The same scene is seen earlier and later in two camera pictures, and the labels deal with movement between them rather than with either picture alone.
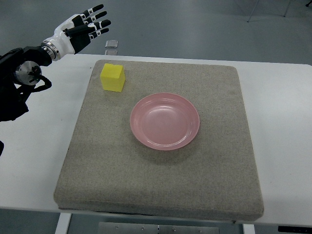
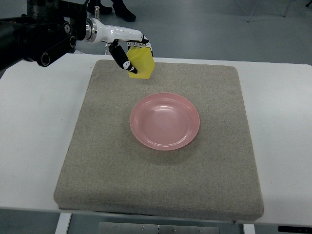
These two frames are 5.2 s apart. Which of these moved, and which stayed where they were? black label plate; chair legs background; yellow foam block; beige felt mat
Moved: yellow foam block
Stayed: chair legs background; black label plate; beige felt mat
